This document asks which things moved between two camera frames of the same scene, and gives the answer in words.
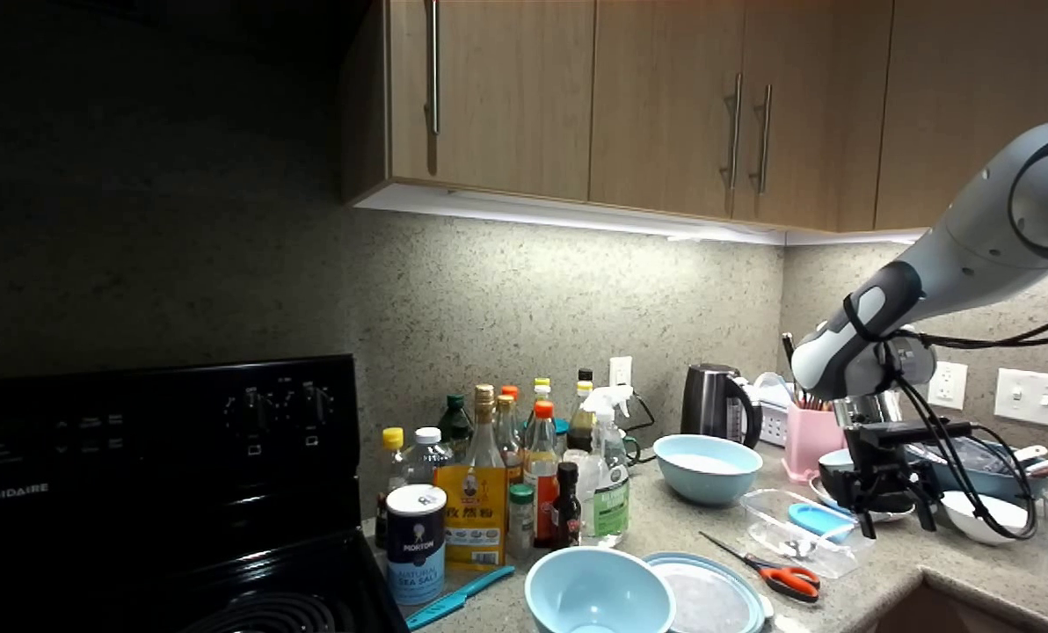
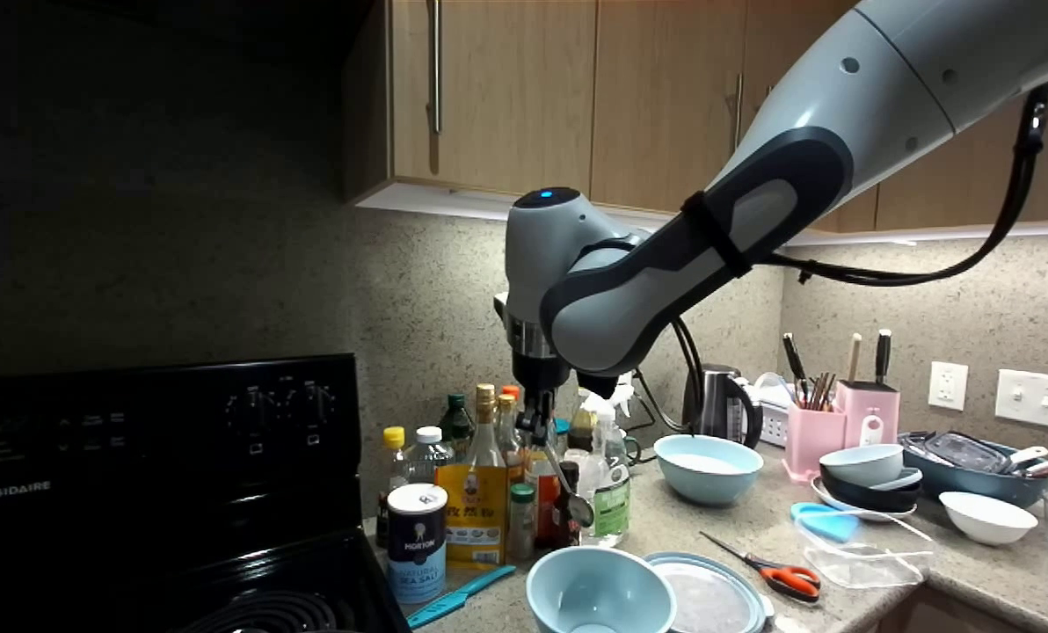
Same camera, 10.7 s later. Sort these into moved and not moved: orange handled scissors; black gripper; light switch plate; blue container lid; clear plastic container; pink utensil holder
Moved: black gripper; clear plastic container
Not moved: light switch plate; pink utensil holder; blue container lid; orange handled scissors
